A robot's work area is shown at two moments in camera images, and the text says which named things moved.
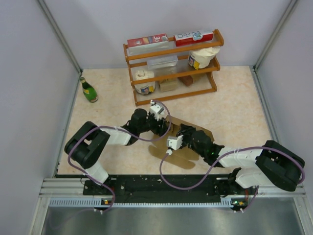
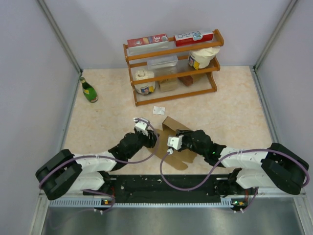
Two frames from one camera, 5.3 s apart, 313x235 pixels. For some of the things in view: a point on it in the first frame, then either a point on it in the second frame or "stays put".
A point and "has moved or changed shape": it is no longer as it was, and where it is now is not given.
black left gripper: x=159 y=130 → x=150 y=140
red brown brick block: x=188 y=80 stays put
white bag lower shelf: x=145 y=88 stays put
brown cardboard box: x=183 y=157 has moved or changed shape
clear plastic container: x=163 y=61 stays put
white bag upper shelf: x=200 y=58 stays put
